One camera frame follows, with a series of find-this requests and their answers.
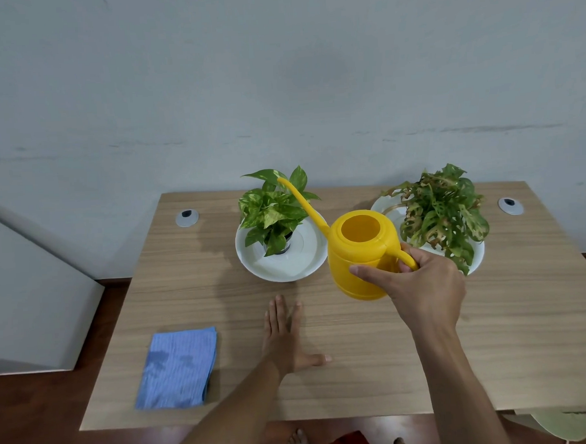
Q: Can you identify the plain white dish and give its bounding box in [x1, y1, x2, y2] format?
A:
[233, 211, 331, 286]

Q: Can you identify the person's left forearm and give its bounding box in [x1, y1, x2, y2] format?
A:
[163, 353, 289, 444]

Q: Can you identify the green pothos plant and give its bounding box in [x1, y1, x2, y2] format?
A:
[236, 165, 324, 259]

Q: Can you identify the yellow watering can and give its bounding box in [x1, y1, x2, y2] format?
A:
[276, 170, 421, 306]

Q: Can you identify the person's right forearm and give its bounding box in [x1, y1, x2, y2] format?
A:
[412, 326, 512, 444]

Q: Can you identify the holey-leaf monstera plant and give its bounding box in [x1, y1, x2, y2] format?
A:
[380, 161, 492, 280]

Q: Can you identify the person's left hand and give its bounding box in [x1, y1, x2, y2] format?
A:
[259, 292, 333, 379]

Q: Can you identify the blue cleaning cloth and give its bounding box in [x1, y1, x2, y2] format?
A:
[131, 326, 221, 412]

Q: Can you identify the person's right hand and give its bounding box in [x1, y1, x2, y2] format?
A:
[348, 240, 469, 343]

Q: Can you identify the white dish with brown ring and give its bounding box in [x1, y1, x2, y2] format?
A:
[369, 189, 487, 280]

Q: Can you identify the white flat panel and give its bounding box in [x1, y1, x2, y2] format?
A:
[0, 191, 109, 376]

